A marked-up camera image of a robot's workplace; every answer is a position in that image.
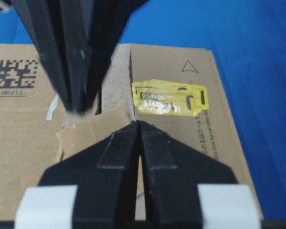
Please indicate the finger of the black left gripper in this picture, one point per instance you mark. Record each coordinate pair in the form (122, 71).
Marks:
(44, 23)
(91, 29)

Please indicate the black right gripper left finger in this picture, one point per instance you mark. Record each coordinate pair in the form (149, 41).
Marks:
(93, 189)

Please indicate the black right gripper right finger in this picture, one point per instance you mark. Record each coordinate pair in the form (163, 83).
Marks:
(185, 189)

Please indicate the brown cardboard box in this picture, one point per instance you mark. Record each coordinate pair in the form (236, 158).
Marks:
(37, 132)

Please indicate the yellow label sticker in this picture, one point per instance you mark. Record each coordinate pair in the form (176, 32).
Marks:
(169, 98)

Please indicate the blue table cloth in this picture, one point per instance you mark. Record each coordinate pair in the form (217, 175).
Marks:
(248, 41)

